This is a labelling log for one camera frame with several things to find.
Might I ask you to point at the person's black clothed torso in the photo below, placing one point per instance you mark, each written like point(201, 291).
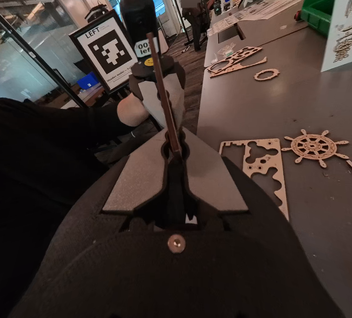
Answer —
point(27, 213)

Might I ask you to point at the wooden ship wheel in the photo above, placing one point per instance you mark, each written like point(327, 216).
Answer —
point(333, 146)

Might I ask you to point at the blue bin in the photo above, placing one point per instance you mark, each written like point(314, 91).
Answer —
point(88, 81)

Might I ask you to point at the engraved wooden parts sheet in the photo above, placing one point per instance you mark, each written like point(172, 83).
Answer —
point(165, 98)

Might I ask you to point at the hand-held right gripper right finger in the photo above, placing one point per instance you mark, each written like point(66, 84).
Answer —
point(214, 183)

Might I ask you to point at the person's left forearm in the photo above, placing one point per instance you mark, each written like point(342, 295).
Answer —
point(82, 123)

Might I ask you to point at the green storage bin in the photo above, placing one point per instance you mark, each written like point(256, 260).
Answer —
point(316, 18)

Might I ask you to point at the white instruction paper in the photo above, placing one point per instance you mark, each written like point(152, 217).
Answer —
point(224, 24)
point(269, 7)

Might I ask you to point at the wooden sheet frame with cutouts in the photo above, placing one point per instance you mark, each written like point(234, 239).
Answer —
point(271, 168)

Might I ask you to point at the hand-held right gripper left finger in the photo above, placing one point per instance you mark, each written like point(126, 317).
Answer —
point(137, 183)

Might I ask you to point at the wooden offcut sheet with holes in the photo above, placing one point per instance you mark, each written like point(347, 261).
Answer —
point(239, 66)

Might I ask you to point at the folded instruction leaflet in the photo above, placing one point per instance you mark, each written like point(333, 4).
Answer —
point(335, 21)

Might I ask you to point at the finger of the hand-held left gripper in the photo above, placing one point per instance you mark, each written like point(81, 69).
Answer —
point(151, 101)
point(176, 95)

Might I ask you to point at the framed marker sign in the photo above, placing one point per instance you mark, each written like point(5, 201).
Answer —
point(93, 38)

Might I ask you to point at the person's left hand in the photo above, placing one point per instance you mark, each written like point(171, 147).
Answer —
point(132, 110)

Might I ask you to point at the clear plastic bag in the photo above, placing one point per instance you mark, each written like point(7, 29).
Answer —
point(224, 52)

